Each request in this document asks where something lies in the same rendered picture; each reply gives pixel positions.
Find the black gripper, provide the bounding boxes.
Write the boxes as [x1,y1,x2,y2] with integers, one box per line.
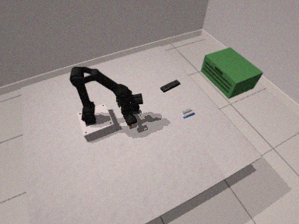
[117,102,137,126]

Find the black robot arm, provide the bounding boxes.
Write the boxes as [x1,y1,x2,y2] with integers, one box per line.
[70,67,143,126]

